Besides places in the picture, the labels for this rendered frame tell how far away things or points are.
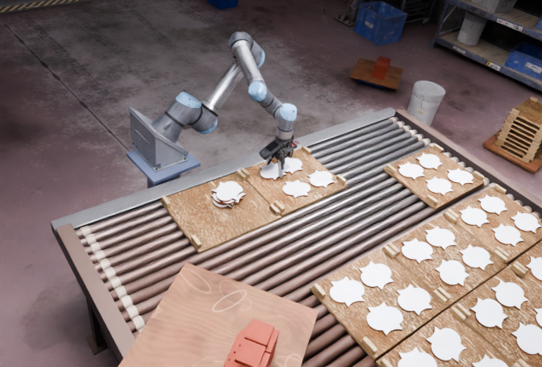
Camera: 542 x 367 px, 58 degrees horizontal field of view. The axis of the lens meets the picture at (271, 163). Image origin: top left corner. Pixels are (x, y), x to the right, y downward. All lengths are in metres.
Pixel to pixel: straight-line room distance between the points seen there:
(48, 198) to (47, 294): 0.82
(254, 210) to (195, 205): 0.26
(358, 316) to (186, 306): 0.63
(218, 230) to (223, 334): 0.56
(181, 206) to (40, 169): 1.95
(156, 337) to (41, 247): 1.85
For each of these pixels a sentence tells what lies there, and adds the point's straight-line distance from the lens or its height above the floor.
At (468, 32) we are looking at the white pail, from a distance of 6.75.
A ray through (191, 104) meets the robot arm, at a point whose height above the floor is 1.18.
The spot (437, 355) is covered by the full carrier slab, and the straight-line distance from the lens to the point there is 1.92.
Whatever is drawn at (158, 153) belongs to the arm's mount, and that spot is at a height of 0.98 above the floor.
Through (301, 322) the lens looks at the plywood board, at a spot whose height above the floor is 1.04.
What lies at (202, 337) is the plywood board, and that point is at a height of 1.04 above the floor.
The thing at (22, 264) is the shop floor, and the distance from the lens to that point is 3.33.
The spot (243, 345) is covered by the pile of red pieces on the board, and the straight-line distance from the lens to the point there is 1.46.
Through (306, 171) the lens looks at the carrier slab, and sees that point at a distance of 2.44.
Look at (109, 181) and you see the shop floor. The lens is 3.76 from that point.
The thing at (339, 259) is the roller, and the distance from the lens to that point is 2.09.
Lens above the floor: 2.43
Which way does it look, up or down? 38 degrees down
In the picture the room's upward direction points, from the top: 9 degrees clockwise
